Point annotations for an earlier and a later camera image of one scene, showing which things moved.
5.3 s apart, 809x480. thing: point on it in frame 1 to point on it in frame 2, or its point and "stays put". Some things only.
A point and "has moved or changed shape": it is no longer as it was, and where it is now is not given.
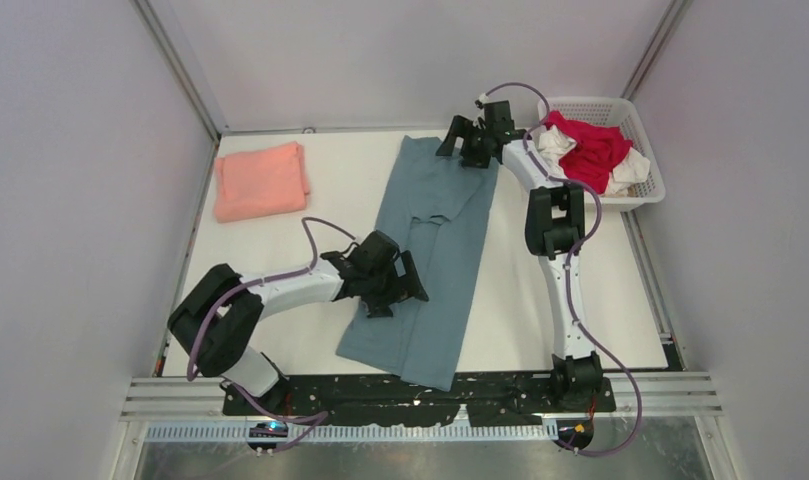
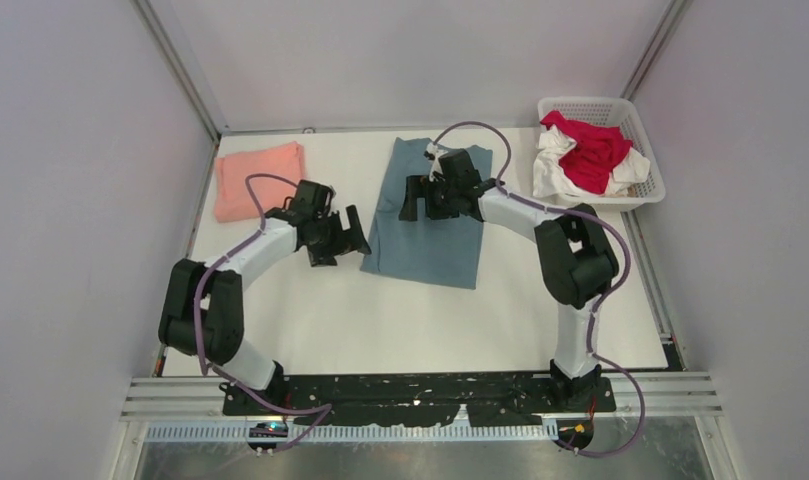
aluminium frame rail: x=183 y=397 stays put
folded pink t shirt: x=260 y=182 stays put
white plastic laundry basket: x=618 y=112 stays put
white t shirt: x=628 y=167 stays put
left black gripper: x=403 y=287 to x=346 y=240
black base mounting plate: x=506 y=398 stays put
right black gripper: x=460 y=127 to x=420 y=187
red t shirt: x=588 y=164 stays put
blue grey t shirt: x=438 y=211 has moved or changed shape
